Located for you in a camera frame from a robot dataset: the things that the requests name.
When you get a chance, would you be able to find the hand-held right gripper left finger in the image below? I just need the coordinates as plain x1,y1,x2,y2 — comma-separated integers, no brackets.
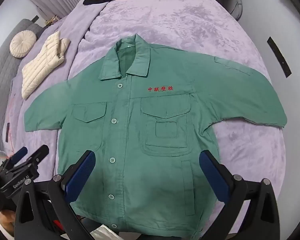
14,151,96,240

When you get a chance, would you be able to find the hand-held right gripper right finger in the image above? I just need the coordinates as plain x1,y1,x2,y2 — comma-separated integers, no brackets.
199,150,281,240

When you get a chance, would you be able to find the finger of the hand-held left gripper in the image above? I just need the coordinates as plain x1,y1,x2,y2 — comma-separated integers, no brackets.
10,147,28,166
24,144,50,168

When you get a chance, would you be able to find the green work jacket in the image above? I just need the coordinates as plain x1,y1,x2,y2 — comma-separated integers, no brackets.
24,35,288,240

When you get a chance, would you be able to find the person's left hand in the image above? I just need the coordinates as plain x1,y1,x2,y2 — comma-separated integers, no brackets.
0,209,17,230

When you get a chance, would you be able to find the grey quilted sofa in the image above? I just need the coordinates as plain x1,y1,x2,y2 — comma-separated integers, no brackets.
0,19,44,150

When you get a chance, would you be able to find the cream quilted puffer vest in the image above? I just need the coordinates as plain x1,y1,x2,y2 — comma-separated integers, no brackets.
21,31,70,100

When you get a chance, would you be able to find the round cream pleated cushion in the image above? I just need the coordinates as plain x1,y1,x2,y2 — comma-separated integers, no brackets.
9,30,37,58

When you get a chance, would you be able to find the small bedside clutter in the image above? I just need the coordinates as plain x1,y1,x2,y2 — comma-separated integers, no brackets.
44,15,59,27

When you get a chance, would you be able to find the purple plush blanket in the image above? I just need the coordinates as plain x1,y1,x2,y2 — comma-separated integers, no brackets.
4,0,287,240

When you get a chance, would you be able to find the standing fan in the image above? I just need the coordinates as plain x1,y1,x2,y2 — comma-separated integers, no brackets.
227,0,247,22

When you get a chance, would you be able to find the black wall strip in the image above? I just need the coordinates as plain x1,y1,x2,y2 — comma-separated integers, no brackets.
267,36,293,78

